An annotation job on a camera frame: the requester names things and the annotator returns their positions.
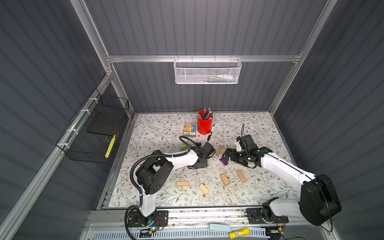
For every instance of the light blue eraser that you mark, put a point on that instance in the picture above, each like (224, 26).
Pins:
(215, 227)

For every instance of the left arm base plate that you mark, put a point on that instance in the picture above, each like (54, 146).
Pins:
(135, 219)

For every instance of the clear box coloured chalks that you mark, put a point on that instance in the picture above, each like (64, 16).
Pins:
(190, 129)

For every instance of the black wire wall basket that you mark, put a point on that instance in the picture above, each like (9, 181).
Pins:
(88, 138)

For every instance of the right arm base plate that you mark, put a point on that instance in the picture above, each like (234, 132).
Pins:
(258, 216)

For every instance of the red pencil cup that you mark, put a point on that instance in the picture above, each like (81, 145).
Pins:
(203, 126)

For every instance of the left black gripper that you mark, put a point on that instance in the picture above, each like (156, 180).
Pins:
(205, 164)

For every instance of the white vented cable duct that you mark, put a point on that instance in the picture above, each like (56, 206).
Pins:
(177, 234)

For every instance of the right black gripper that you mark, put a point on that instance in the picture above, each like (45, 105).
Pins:
(232, 155)

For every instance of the yellow ruler in basket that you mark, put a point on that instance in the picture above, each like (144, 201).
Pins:
(110, 147)

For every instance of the green block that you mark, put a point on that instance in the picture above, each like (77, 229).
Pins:
(183, 148)

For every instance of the yellow glue stick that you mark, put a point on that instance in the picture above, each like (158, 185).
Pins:
(239, 233)

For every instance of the white wire mesh basket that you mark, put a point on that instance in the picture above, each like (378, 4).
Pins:
(207, 71)

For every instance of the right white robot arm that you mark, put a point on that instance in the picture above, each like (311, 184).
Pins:
(318, 201)

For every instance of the ridged wood block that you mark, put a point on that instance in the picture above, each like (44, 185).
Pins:
(204, 189)

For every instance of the purple block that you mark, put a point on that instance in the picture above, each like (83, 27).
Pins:
(224, 161)

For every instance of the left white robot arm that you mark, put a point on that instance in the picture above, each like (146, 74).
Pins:
(150, 173)

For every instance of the black marker pen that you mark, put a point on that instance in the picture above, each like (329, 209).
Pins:
(211, 132)

